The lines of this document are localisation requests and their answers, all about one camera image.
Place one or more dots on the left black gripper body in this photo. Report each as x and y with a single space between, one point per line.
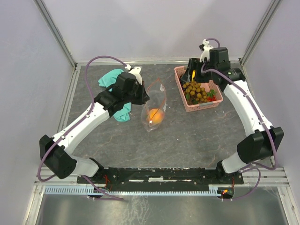
137 96

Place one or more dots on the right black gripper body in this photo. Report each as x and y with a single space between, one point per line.
194 64

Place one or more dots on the yellow lemon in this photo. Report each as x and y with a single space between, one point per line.
193 75

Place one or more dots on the clear zip top bag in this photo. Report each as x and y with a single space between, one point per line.
157 93

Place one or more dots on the yellow orange peach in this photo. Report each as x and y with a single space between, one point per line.
155 116

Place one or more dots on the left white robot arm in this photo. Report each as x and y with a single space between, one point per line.
56 152

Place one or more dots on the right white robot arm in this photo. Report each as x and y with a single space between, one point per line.
262 138

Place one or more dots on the pink plastic basket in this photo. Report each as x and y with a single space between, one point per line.
211 85

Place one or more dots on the brown longan bunch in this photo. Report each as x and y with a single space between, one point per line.
195 93

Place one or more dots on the red strawberries with leaves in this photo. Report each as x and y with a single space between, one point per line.
211 96

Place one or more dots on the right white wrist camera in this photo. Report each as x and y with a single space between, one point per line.
205 48

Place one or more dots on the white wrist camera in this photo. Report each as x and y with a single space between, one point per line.
205 48
135 71

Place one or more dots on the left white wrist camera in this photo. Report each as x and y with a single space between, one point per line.
135 71

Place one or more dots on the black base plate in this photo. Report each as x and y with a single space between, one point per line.
164 179

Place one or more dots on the light blue cable duct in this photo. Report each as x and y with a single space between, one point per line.
90 190

